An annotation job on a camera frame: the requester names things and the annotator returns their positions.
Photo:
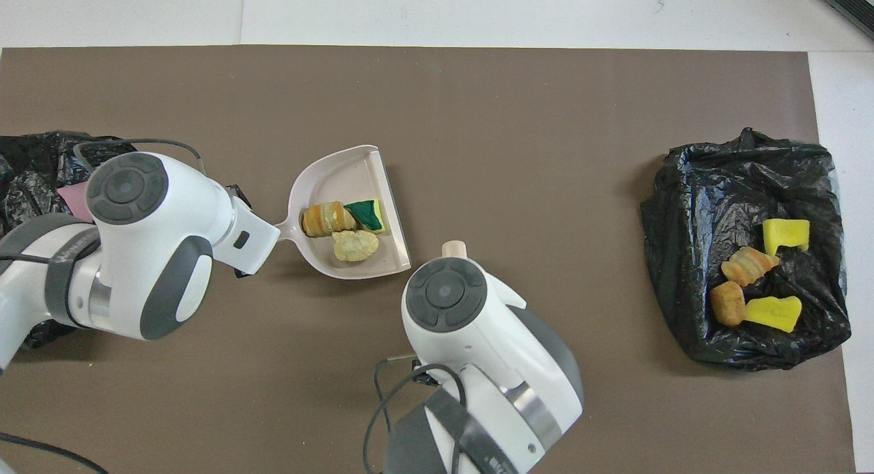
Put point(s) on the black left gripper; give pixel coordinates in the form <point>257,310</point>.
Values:
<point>240,197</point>

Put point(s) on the beige plastic dustpan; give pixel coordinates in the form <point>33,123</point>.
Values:
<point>321,180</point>

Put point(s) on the blocky tan food piece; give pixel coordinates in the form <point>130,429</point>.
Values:
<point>326,219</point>

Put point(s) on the oval ridged tan food piece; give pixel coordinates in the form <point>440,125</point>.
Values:
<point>355,246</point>

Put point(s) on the green and yellow sponge piece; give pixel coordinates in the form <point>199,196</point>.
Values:
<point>369,214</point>

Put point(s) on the beige hand brush black bristles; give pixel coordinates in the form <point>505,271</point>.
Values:
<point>455,248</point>

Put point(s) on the brown bread nugget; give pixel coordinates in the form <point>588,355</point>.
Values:
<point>727,303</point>

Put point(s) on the orange striped bread piece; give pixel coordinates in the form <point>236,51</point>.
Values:
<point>750,266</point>

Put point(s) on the irregular yellow sponge piece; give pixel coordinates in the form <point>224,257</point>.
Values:
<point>773,313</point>

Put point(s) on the notched yellow sponge piece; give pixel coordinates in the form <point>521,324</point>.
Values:
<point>786,235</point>

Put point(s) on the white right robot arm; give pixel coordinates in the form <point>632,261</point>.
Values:
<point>491,351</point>

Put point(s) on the pink bin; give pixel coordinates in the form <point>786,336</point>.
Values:
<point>72,201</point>

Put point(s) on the black bag over pink bin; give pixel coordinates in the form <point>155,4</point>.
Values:
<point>34,160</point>

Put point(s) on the black trash bag bin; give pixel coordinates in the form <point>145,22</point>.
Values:
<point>689,255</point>

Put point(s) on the brown table mat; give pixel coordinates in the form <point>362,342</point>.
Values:
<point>546,153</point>

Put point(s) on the dark ribbed panel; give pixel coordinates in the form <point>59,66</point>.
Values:
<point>850,6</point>

